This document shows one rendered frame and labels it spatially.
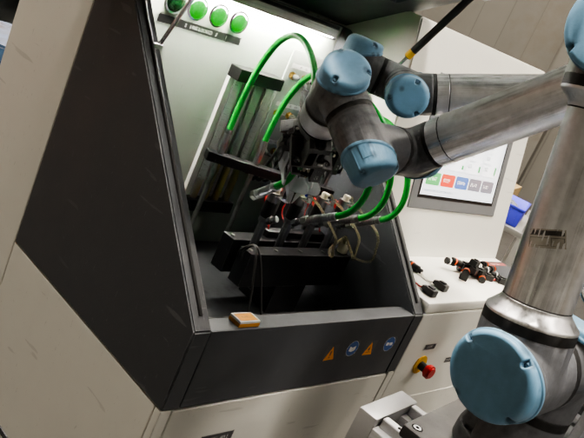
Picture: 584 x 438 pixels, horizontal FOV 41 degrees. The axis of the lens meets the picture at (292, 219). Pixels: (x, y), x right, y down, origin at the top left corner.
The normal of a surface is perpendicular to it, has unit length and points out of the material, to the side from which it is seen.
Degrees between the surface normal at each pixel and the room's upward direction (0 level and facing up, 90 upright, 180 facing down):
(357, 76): 45
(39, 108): 90
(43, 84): 90
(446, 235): 76
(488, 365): 97
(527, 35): 90
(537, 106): 105
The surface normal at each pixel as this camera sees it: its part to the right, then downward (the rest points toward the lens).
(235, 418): 0.64, 0.48
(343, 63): 0.22, -0.42
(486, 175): 0.72, 0.26
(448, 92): -0.09, 0.05
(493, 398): -0.68, 0.08
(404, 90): -0.09, 0.27
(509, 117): -0.55, 0.30
